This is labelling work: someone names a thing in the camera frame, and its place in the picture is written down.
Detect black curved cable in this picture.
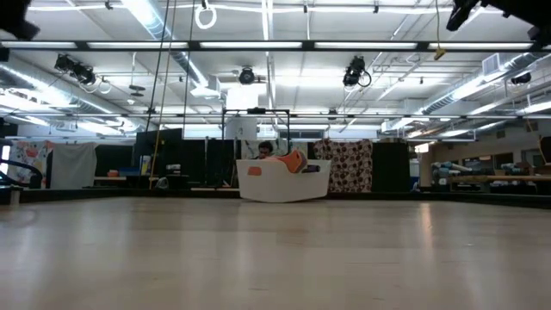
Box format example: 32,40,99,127
0,158,44,189

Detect floral cloth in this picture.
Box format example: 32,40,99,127
8,139,55,189

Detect white plastic basket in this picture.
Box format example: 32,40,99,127
235,158,333,204

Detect round black ceiling fixture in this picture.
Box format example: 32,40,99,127
238,66,257,86

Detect black partition panel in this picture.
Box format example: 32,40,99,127
372,141,412,194
133,127,184,189

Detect black metal table frame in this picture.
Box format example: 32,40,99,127
0,185,551,211

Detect yellow hanging tag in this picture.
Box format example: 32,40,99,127
433,0,447,61

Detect person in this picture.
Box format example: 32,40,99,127
257,140,276,161

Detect white hanging ring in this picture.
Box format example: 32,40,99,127
193,0,219,31

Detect silver air duct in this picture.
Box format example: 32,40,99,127
0,51,145,130

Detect black track spotlights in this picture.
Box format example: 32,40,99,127
53,53,98,87

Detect wooden background table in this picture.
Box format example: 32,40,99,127
447,174,551,183

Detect orange measuring cup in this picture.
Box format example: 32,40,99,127
247,148,309,177

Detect black overhead light bar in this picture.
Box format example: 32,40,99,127
0,40,542,53

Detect black background rig frame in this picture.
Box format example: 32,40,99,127
221,107,292,160

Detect white ceiling vent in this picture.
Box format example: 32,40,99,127
481,53,513,77

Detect tan hanging cord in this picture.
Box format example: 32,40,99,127
149,0,177,189

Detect grey cloth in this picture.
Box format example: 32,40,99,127
50,141,99,190

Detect black overhead camera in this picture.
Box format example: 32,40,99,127
343,54,372,88

